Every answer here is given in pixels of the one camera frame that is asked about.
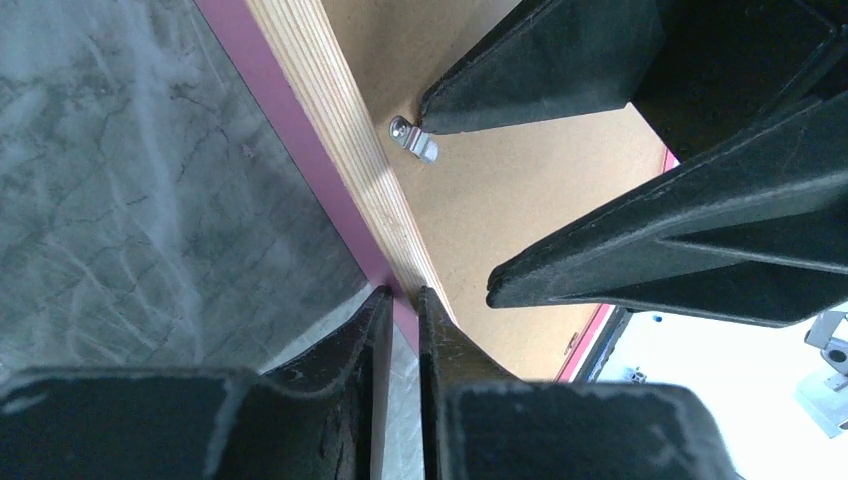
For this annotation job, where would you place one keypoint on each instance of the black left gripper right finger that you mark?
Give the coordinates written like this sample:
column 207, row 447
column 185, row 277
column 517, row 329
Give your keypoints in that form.
column 479, row 421

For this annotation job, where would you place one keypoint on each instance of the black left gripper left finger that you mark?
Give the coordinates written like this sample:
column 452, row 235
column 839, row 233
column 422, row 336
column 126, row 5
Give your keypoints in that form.
column 320, row 415

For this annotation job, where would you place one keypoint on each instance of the brown backing board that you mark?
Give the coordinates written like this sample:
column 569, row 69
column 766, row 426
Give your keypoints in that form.
column 490, row 194

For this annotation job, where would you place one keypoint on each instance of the pink wooden picture frame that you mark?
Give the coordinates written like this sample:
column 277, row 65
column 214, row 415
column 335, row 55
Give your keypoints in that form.
column 290, row 59

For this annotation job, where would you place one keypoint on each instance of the silver metal turn clip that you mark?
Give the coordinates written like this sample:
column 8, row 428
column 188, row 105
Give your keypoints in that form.
column 413, row 139

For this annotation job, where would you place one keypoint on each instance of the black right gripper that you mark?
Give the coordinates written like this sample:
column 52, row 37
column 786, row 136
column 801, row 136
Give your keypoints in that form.
column 753, row 231

